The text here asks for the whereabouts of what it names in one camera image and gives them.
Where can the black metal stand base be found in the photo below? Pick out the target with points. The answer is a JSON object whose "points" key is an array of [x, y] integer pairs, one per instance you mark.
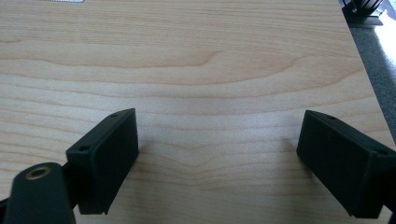
{"points": [[362, 12]]}

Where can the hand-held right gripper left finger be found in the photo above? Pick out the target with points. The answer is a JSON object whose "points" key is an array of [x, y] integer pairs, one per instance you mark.
{"points": [[106, 165]]}

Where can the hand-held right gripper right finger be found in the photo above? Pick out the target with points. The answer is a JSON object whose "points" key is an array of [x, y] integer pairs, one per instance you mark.
{"points": [[342, 161]]}

